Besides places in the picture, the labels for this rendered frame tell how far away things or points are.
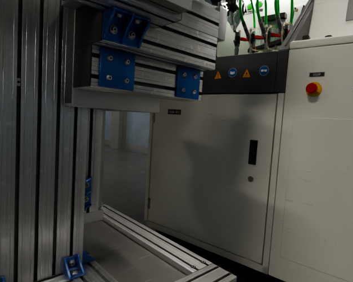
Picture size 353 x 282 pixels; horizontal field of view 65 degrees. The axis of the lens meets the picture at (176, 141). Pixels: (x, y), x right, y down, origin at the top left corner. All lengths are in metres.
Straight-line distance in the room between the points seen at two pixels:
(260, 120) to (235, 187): 0.30
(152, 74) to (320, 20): 0.91
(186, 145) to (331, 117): 0.63
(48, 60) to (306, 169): 0.90
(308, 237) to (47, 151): 0.92
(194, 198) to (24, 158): 0.83
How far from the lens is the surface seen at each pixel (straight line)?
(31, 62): 0.75
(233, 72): 1.23
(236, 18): 1.53
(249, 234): 1.24
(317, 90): 1.10
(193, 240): 1.41
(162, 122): 1.43
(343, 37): 1.13
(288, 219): 1.16
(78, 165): 0.80
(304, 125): 1.10
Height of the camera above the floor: 0.66
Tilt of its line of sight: 5 degrees down
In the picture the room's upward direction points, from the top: 4 degrees clockwise
